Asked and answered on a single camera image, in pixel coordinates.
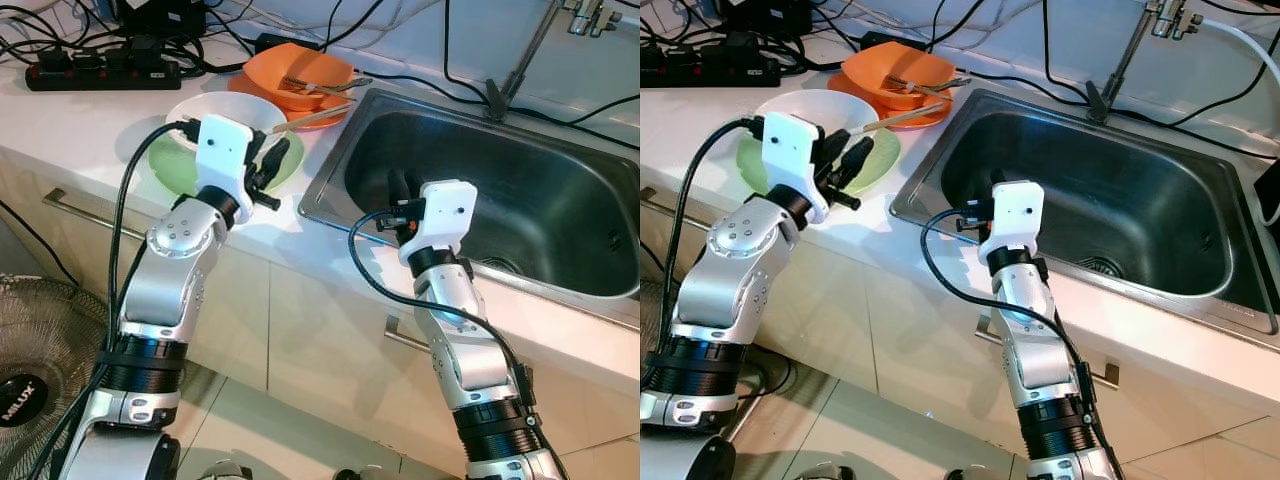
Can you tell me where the white bowl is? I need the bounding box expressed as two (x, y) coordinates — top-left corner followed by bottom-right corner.
(755, 88), (881, 146)
(165, 92), (289, 151)

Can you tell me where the green plate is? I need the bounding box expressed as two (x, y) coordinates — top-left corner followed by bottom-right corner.
(148, 125), (306, 198)
(737, 125), (901, 196)

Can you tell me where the orange plate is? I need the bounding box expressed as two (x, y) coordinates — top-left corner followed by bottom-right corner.
(828, 72), (951, 128)
(228, 72), (353, 129)

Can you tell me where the wooden chopstick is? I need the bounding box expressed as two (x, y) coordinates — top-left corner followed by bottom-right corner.
(858, 100), (956, 136)
(270, 100), (358, 136)

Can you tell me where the orange bowl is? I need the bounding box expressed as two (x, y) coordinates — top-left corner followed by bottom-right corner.
(243, 42), (356, 113)
(842, 42), (956, 111)

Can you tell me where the metal fork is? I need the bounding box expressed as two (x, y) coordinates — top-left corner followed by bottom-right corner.
(280, 72), (373, 98)
(885, 72), (973, 98)

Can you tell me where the small black adapter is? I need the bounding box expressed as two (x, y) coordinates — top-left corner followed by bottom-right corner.
(255, 33), (323, 54)
(860, 32), (926, 51)

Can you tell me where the large black charger box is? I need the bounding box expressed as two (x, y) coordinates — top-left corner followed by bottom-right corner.
(715, 0), (813, 39)
(115, 0), (209, 39)

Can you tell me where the black power strip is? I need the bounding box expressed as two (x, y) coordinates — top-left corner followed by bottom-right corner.
(25, 55), (183, 93)
(640, 52), (786, 89)

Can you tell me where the stainless steel sink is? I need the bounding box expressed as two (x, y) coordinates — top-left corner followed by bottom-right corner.
(298, 87), (641, 301)
(888, 88), (1280, 336)

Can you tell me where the chrome faucet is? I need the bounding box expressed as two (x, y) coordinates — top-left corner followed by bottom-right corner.
(1085, 0), (1201, 123)
(485, 0), (623, 123)

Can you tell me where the black floor fan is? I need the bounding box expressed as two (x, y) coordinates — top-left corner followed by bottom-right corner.
(640, 278), (669, 386)
(0, 275), (111, 480)

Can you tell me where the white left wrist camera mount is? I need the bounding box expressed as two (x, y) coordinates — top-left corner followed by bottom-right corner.
(760, 112), (826, 223)
(195, 114), (257, 201)

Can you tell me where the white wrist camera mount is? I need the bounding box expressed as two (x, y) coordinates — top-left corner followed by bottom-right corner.
(195, 114), (257, 201)
(978, 180), (1046, 266)
(398, 180), (479, 267)
(760, 112), (826, 223)

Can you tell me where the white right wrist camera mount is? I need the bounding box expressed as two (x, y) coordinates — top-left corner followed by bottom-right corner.
(398, 180), (479, 267)
(978, 180), (1046, 266)

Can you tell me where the metal cabinet handle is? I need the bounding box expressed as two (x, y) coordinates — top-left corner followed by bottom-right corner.
(385, 315), (446, 356)
(43, 188), (166, 241)
(640, 188), (736, 233)
(975, 312), (1121, 389)

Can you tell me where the black wall cable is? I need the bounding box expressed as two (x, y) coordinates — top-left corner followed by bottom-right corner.
(443, 0), (496, 101)
(1042, 0), (1096, 101)

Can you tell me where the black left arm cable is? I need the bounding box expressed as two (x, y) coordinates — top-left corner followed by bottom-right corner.
(25, 120), (206, 480)
(650, 118), (766, 401)

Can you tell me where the black counter cable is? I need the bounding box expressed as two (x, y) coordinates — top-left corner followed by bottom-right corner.
(1110, 40), (1280, 131)
(515, 92), (641, 129)

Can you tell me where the white hose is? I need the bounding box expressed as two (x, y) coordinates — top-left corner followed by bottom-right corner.
(1200, 15), (1280, 81)

